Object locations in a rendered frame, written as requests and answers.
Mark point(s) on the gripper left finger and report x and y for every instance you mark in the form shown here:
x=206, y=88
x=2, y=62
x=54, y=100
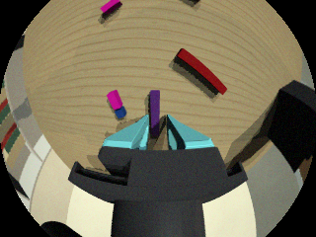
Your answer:
x=130, y=136

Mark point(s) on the red rod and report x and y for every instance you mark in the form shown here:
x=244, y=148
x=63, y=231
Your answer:
x=202, y=70

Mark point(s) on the small blue cube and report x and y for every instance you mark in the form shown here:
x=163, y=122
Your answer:
x=121, y=112

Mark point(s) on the magenta rod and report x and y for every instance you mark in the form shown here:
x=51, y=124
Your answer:
x=115, y=99
x=110, y=6

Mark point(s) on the purple rod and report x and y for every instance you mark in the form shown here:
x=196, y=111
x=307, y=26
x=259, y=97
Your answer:
x=155, y=111

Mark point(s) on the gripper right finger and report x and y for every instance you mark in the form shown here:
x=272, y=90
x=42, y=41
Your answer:
x=186, y=137

